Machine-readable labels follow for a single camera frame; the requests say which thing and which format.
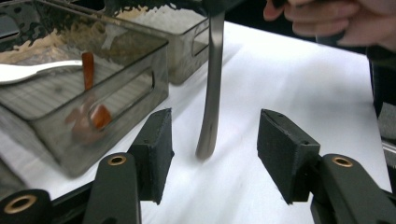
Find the smoky clear plastic bin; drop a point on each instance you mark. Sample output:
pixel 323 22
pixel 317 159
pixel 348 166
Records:
pixel 46 102
pixel 183 56

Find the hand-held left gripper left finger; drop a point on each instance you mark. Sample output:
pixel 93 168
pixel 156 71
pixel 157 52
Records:
pixel 154 155

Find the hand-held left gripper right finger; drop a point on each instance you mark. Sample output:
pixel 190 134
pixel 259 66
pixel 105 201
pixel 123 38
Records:
pixel 286 155

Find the white ceramic spoon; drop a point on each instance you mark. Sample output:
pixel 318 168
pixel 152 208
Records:
pixel 18 73

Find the red-brown wooden spoon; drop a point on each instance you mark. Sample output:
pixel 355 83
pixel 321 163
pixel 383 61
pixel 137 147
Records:
pixel 88 68

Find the white table sheet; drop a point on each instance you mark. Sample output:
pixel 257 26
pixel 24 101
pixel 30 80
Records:
pixel 280 77

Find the metal fork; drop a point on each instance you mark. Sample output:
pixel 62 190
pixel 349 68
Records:
pixel 213 93

